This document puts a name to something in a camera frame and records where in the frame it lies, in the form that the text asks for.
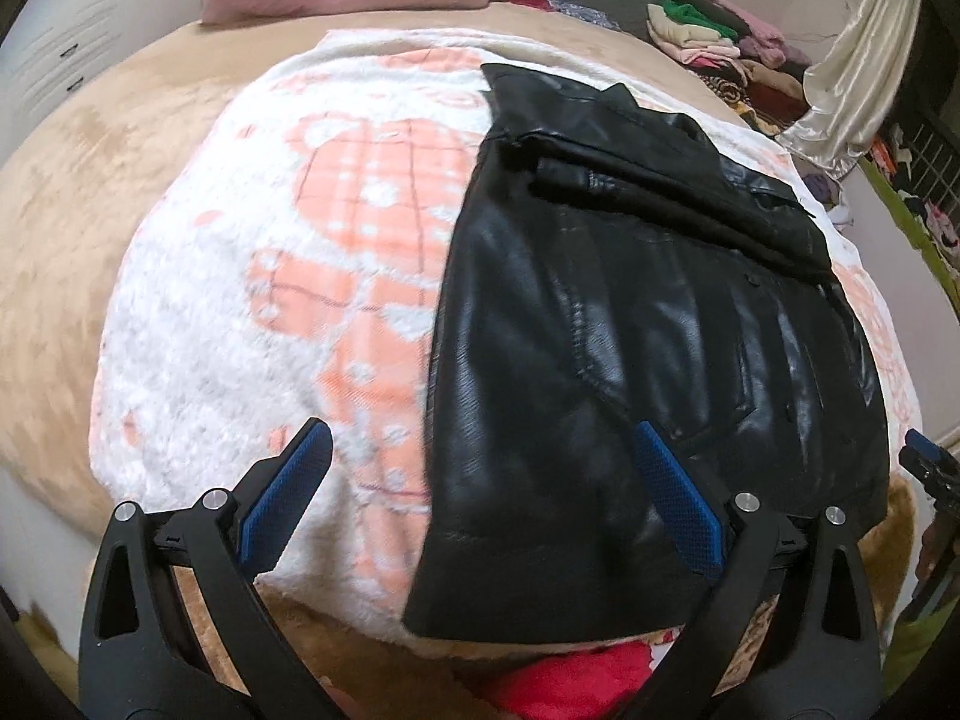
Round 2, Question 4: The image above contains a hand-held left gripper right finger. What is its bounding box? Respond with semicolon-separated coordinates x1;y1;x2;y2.
632;420;883;720

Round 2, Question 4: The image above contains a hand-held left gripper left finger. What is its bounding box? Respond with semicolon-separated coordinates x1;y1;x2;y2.
77;418;353;720

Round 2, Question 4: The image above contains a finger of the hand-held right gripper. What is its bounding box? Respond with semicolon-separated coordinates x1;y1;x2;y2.
898;448;960;520
904;427;944;470

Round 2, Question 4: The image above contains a black leather jacket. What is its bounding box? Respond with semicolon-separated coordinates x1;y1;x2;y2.
401;62;891;644

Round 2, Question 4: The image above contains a heap of colourful clothes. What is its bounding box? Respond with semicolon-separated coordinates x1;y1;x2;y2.
870;124;960;280

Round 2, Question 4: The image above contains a pile of folded clothes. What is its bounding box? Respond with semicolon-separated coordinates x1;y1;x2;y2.
646;0;815;137

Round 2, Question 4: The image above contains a green cloth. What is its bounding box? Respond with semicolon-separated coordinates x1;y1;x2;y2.
885;592;960;698

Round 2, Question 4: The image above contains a white bed side panel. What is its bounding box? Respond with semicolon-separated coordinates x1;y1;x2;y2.
821;157;960;452

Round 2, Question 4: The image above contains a floral cloth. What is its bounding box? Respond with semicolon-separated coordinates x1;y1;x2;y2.
643;626;685;670

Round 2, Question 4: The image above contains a bear printed blanket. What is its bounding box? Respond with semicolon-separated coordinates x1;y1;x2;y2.
90;26;923;661

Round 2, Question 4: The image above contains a purple cloth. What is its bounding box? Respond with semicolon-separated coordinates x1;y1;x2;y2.
802;172;845;208

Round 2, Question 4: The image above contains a cream satin curtain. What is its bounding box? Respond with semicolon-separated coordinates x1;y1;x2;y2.
776;0;923;181

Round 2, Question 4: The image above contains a white wardrobe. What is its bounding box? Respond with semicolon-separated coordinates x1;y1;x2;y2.
0;0;218;158

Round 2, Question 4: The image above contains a blue patterned cloth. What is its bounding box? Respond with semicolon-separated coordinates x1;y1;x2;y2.
551;0;623;32

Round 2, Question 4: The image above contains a black metal rail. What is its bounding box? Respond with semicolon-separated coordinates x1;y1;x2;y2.
885;109;960;203

